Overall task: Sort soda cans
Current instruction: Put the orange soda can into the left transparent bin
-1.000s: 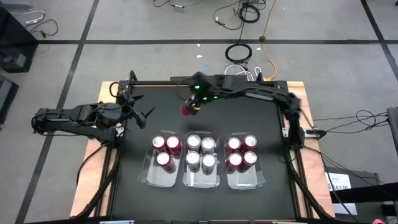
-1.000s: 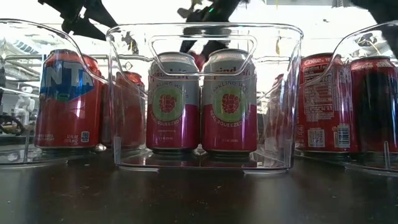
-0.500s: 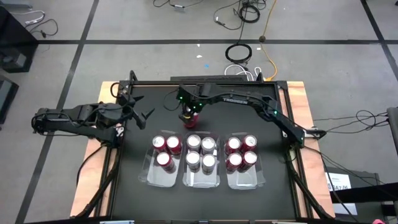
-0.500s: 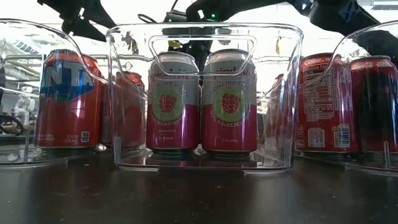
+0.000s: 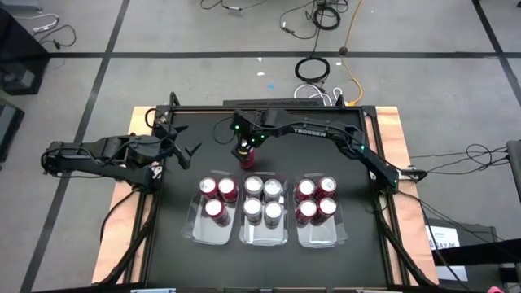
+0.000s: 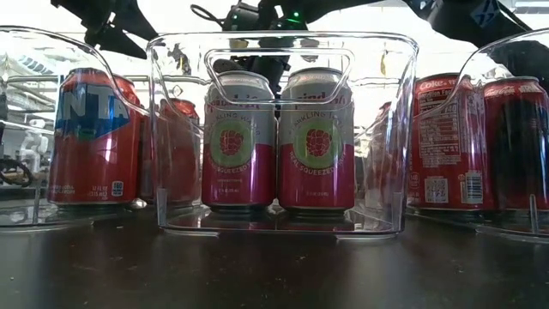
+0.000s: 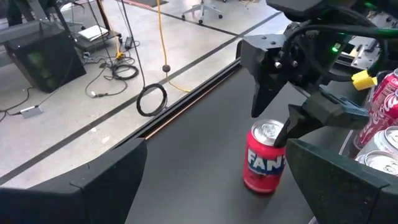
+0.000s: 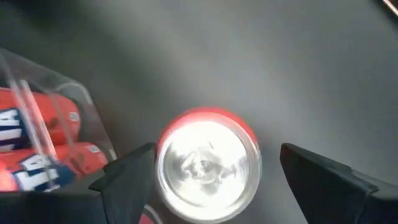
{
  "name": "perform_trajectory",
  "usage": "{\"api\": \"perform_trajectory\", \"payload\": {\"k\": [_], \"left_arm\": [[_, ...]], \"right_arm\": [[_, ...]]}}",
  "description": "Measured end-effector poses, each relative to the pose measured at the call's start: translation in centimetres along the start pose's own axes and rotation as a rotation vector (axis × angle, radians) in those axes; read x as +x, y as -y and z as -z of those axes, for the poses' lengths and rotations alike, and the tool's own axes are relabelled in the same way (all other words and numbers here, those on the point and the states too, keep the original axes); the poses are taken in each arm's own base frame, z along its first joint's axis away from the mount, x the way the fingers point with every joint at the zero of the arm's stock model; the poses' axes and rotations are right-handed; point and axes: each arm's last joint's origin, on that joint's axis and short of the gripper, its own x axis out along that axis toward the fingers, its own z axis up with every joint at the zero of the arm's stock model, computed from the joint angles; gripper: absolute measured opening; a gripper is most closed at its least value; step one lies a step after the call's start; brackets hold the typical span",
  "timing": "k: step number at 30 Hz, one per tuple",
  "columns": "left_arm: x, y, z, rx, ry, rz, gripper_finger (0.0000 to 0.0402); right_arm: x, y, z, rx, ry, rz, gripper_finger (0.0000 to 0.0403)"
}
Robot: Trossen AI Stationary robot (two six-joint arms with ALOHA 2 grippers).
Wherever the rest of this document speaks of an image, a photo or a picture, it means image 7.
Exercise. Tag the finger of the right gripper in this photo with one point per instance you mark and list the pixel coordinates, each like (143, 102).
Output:
(264, 71)
(323, 110)

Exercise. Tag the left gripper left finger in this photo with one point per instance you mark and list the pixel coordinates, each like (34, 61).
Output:
(93, 199)

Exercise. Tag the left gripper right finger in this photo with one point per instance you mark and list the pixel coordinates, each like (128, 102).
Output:
(335, 193)

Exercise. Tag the red Fanta can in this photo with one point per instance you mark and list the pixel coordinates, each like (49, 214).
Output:
(261, 168)

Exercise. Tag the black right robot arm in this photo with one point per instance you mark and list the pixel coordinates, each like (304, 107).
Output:
(295, 7)

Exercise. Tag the white office chair base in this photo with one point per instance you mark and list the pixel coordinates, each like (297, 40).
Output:
(202, 9)

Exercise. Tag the grey power adapter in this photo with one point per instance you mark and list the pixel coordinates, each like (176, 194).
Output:
(31, 112)

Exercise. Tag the black power brick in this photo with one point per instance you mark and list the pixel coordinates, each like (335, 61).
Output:
(128, 42)

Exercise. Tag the black glossy cube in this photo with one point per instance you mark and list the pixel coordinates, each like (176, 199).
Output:
(46, 62)

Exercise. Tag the black low cart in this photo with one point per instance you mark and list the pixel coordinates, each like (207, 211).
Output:
(96, 45)

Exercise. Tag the white laptop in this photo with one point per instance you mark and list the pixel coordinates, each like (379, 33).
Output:
(93, 32)

